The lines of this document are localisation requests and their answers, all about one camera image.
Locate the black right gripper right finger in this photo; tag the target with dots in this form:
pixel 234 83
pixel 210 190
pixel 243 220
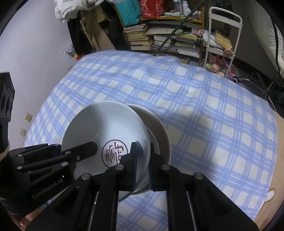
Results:
pixel 157 176

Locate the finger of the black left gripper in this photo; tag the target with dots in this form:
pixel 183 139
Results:
pixel 73 155

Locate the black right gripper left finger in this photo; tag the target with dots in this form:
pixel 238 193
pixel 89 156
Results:
pixel 128 176

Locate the white bowl orange label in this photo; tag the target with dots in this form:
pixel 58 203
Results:
pixel 158 135

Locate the white bowl red seal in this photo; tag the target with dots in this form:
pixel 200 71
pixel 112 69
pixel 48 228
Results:
pixel 113 127

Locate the person's left hand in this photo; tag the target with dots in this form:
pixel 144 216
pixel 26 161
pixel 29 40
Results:
pixel 23 222

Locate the blue plaid tablecloth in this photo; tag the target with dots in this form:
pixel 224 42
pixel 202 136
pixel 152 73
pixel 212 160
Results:
pixel 215 126

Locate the stack of books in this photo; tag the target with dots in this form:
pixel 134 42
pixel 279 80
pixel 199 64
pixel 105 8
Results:
pixel 138 38

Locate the wooden bookshelf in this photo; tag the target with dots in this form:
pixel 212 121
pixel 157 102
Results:
pixel 173 35

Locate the white puffy jacket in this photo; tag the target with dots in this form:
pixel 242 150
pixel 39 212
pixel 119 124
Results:
pixel 68 9

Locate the teal bag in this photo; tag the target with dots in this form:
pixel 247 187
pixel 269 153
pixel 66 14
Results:
pixel 129 11

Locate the red patterned bag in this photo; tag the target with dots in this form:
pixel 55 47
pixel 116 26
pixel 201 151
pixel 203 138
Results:
pixel 151 8

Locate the white metal rack cart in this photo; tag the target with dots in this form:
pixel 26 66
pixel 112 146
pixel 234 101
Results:
pixel 219 48

